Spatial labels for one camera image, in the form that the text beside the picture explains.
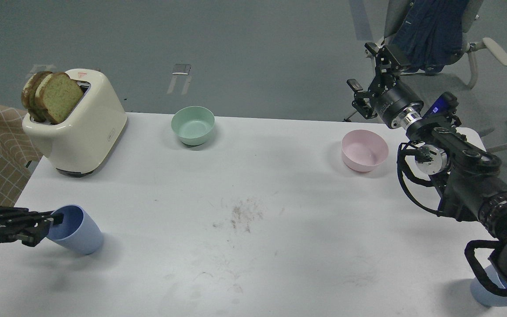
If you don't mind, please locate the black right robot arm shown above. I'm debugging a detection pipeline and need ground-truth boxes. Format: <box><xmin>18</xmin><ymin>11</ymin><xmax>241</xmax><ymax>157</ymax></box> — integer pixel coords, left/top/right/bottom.
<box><xmin>347</xmin><ymin>42</ymin><xmax>507</xmax><ymax>299</ymax></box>

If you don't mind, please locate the pink bowl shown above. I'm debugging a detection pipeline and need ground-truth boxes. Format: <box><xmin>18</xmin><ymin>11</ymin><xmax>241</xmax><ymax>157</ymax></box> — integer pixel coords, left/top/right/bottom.
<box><xmin>341</xmin><ymin>129</ymin><xmax>389</xmax><ymax>173</ymax></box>

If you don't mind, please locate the front toast slice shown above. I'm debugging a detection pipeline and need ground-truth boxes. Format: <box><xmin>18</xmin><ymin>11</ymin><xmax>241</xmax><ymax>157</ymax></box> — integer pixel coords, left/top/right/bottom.
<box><xmin>34</xmin><ymin>72</ymin><xmax>84</xmax><ymax>125</ymax></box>

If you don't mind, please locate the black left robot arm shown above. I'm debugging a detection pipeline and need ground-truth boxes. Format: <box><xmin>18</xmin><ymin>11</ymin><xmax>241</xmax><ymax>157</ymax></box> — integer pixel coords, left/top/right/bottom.
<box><xmin>0</xmin><ymin>206</ymin><xmax>64</xmax><ymax>247</ymax></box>

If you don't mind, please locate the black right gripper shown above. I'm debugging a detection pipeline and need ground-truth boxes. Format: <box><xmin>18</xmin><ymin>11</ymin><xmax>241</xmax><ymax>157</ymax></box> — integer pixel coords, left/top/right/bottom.
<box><xmin>347</xmin><ymin>42</ymin><xmax>424</xmax><ymax>129</ymax></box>

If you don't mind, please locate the back toast slice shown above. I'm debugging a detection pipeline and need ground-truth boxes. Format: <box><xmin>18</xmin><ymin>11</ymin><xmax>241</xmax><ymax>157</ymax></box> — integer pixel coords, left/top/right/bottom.
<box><xmin>21</xmin><ymin>71</ymin><xmax>53</xmax><ymax>122</ymax></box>

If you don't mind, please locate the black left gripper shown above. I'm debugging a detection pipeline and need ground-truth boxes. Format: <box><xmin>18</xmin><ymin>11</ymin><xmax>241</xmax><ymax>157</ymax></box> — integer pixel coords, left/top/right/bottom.
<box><xmin>0</xmin><ymin>206</ymin><xmax>64</xmax><ymax>247</ymax></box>

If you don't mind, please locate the toast slice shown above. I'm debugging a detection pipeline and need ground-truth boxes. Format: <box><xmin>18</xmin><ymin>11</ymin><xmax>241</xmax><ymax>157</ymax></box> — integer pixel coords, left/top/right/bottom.
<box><xmin>34</xmin><ymin>72</ymin><xmax>84</xmax><ymax>125</ymax></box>
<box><xmin>21</xmin><ymin>71</ymin><xmax>53</xmax><ymax>122</ymax></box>

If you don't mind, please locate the blue denim jacket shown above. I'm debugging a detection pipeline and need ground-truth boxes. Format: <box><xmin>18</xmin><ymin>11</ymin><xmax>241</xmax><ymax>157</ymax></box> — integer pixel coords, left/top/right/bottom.
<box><xmin>390</xmin><ymin>0</ymin><xmax>469</xmax><ymax>74</ymax></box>

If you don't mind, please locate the blue cup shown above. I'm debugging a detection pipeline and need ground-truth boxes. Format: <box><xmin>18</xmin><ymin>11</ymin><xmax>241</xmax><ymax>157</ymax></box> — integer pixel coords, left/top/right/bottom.
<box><xmin>470</xmin><ymin>265</ymin><xmax>507</xmax><ymax>307</ymax></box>
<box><xmin>47</xmin><ymin>205</ymin><xmax>104</xmax><ymax>255</ymax></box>

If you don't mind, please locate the grey office chair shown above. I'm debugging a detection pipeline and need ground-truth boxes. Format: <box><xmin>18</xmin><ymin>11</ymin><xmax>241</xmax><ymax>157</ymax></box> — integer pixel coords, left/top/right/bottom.
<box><xmin>343</xmin><ymin>0</ymin><xmax>507</xmax><ymax>152</ymax></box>

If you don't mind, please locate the green bowl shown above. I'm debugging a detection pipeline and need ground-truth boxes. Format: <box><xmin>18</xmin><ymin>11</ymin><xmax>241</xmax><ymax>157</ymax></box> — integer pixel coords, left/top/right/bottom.
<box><xmin>171</xmin><ymin>106</ymin><xmax>215</xmax><ymax>146</ymax></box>

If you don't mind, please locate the cream toaster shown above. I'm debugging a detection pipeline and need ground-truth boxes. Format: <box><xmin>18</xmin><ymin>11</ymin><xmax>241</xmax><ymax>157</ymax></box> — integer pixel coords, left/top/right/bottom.
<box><xmin>22</xmin><ymin>68</ymin><xmax>127</xmax><ymax>177</ymax></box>

